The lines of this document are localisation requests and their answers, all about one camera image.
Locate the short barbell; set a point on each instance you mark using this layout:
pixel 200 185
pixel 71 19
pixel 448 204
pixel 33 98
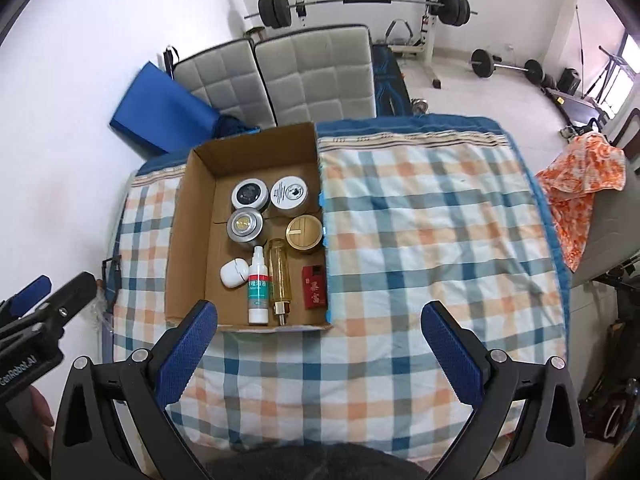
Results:
pixel 482 62

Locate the black speaker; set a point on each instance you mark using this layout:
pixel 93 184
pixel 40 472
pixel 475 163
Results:
pixel 569 80

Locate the silver jar with gold emblem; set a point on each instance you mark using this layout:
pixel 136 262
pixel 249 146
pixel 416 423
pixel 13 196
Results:
pixel 245 225

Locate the white spray bottle green label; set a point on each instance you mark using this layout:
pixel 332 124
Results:
pixel 258 290

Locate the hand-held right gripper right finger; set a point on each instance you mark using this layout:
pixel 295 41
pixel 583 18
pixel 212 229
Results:
pixel 450 352

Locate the thin metal pole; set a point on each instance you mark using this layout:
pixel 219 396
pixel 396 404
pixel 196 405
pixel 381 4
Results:
pixel 580 50

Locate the narrow grey quilted cushion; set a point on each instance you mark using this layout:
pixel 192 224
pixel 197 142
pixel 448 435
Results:
pixel 215 85

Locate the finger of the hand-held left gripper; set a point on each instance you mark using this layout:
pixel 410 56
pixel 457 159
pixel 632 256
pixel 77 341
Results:
pixel 30 294
pixel 70 297

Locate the white rimmed black lid jar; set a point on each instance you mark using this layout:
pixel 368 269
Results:
pixel 250 194

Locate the window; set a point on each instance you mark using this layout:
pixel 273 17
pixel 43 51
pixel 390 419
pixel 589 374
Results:
pixel 629 60

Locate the dark wooden chair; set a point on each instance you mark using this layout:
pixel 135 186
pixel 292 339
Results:
pixel 631 135

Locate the black plastic buckle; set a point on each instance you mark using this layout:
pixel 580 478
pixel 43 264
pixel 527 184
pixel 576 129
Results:
pixel 111 275

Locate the dark blue cloth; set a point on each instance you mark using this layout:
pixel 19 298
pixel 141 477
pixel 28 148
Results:
pixel 235 127

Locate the orange floral cloth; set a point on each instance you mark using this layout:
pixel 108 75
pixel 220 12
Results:
pixel 580 180

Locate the long barbell with black plates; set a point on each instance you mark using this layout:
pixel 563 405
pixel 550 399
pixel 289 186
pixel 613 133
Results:
pixel 365 0

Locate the brown cardboard box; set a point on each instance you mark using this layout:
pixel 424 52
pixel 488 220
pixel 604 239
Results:
pixel 200 240

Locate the white barbell rack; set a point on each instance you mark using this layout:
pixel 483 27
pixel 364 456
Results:
pixel 431 35

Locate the black treadmill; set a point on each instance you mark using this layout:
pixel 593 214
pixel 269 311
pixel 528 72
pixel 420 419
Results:
pixel 575 105

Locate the blue exercise mat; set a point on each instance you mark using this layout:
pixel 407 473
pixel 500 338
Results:
pixel 160 110

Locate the person's left hand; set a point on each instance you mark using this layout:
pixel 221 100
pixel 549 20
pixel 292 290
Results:
pixel 41 407

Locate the chrome dumbbell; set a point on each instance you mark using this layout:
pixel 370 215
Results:
pixel 420 106

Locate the clear plastic wrap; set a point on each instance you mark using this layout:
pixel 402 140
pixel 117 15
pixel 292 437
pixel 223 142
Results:
pixel 102 310

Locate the white jar with white lid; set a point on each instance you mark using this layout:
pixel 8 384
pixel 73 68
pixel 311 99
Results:
pixel 289 192

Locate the plaid blanket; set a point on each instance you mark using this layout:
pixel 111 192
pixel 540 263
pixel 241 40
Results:
pixel 425 240

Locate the amber glass perfume bottle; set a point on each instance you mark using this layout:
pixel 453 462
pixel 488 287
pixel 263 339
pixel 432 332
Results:
pixel 278 270

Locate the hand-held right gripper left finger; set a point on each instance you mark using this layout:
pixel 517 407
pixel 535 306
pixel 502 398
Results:
pixel 187 350

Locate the black and blue weight bench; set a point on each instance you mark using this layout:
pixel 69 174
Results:
pixel 390 85

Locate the wide grey quilted cushion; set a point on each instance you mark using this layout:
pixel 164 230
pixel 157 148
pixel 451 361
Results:
pixel 315 75

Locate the black tripod stand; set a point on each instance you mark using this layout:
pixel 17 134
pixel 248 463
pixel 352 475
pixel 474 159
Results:
pixel 607 75

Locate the grey chair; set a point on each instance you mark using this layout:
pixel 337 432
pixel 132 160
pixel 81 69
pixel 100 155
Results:
pixel 610 230

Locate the small white rounded container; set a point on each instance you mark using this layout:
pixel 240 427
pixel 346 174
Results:
pixel 234 272

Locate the gold lidded jar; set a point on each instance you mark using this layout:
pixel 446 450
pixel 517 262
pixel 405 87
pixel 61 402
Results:
pixel 302 230

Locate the small red box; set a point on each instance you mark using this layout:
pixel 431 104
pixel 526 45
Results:
pixel 314 287

